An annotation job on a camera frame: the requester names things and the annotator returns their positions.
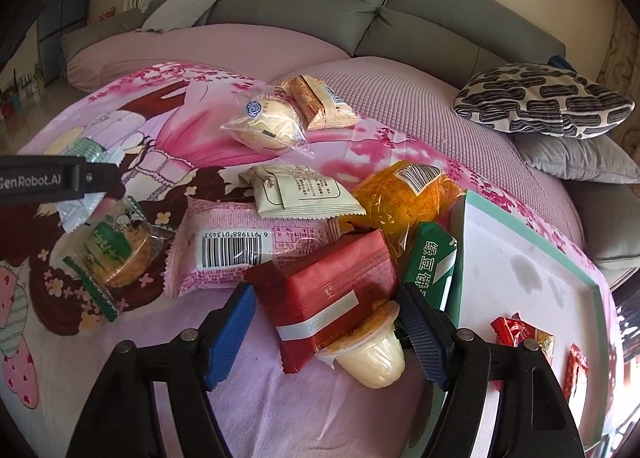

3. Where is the yellow pudding cup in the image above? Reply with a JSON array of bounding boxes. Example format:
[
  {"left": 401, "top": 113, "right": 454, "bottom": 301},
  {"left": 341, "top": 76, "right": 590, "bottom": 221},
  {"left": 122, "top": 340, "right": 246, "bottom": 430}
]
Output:
[{"left": 316, "top": 301, "right": 406, "bottom": 390}]

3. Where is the green biscuit pack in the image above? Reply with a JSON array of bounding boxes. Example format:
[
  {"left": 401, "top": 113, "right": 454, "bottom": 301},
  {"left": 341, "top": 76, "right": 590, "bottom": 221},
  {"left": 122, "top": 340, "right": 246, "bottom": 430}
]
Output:
[{"left": 402, "top": 222, "right": 458, "bottom": 311}]

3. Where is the pink snack pack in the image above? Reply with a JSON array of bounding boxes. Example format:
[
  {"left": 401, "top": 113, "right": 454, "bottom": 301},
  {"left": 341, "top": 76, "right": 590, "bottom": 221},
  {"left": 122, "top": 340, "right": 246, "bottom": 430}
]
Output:
[{"left": 164, "top": 198, "right": 340, "bottom": 299}]

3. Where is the red snack pack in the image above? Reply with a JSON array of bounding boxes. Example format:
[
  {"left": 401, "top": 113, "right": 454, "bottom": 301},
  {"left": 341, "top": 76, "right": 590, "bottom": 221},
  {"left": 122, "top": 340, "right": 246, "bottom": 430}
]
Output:
[{"left": 245, "top": 230, "right": 398, "bottom": 374}]

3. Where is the clear green cookie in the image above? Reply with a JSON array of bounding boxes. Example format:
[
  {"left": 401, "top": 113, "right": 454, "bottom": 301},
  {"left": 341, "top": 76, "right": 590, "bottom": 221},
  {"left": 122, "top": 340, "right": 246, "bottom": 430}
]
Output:
[{"left": 62, "top": 196, "right": 175, "bottom": 322}]

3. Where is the green silver snack pack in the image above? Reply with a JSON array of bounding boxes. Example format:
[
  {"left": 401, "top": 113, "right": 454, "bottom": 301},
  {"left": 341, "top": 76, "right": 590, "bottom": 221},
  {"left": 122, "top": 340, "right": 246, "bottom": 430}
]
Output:
[{"left": 56, "top": 137, "right": 125, "bottom": 233}]

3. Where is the red cartoon snack bag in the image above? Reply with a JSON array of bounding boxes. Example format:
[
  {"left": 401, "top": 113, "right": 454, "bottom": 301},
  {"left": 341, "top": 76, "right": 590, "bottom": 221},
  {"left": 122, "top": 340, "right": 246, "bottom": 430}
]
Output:
[{"left": 490, "top": 313, "right": 555, "bottom": 363}]

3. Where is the teal white cardboard tray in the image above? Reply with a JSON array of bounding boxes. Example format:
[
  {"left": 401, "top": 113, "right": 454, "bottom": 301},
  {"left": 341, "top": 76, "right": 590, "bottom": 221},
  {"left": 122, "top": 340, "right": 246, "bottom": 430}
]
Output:
[{"left": 399, "top": 189, "right": 612, "bottom": 458}]

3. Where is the cream wrapped snack pack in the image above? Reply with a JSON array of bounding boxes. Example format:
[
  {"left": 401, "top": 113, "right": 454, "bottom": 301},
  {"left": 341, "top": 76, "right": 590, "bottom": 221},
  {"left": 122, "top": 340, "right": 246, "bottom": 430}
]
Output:
[{"left": 240, "top": 164, "right": 366, "bottom": 220}]

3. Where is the red patterned wafer pack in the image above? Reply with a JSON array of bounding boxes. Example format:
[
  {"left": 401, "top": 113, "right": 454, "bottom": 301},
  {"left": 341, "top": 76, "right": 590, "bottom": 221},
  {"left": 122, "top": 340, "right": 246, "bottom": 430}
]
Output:
[{"left": 563, "top": 344, "right": 589, "bottom": 402}]

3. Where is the orange snack bag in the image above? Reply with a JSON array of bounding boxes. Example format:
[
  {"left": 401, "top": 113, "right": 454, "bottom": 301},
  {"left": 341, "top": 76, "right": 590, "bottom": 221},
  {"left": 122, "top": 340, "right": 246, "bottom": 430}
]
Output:
[{"left": 340, "top": 160, "right": 464, "bottom": 261}]

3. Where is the dark cabinet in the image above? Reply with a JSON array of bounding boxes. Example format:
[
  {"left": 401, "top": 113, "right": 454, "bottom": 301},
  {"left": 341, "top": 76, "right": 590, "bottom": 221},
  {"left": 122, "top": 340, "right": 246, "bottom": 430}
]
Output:
[{"left": 37, "top": 0, "right": 89, "bottom": 85}]

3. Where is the clear wrapped round bun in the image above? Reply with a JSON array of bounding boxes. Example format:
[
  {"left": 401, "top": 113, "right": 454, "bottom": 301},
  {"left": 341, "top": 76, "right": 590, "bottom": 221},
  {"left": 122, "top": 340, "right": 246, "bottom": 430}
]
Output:
[{"left": 220, "top": 91, "right": 314, "bottom": 158}]

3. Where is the orange beige snack pack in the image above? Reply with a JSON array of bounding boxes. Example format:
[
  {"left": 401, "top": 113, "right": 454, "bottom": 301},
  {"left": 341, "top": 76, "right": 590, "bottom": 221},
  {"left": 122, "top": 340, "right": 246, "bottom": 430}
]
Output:
[{"left": 281, "top": 74, "right": 360, "bottom": 131}]

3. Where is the light grey cushion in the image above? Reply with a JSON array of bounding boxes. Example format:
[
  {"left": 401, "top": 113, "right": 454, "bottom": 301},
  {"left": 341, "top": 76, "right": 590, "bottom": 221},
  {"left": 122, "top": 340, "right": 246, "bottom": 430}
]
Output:
[{"left": 141, "top": 0, "right": 218, "bottom": 33}]

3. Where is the pink sofa cover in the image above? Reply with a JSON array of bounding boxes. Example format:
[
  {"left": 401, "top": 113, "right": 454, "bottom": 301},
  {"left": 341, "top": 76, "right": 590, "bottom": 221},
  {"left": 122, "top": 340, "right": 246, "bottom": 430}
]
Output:
[{"left": 62, "top": 24, "right": 585, "bottom": 246}]

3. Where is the grey throw pillow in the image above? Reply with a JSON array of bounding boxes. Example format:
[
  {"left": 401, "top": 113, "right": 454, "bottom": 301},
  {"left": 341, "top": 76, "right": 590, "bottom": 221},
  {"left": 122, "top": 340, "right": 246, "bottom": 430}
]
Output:
[{"left": 513, "top": 134, "right": 639, "bottom": 185}]

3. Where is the black white patterned pillow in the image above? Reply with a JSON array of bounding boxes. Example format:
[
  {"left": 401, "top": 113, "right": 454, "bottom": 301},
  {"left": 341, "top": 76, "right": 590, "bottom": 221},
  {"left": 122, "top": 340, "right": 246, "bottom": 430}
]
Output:
[{"left": 454, "top": 62, "right": 634, "bottom": 140}]

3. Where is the grey sofa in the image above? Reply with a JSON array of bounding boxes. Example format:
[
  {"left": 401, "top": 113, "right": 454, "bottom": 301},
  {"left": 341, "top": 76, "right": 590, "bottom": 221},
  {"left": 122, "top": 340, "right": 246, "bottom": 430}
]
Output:
[{"left": 86, "top": 0, "right": 639, "bottom": 272}]

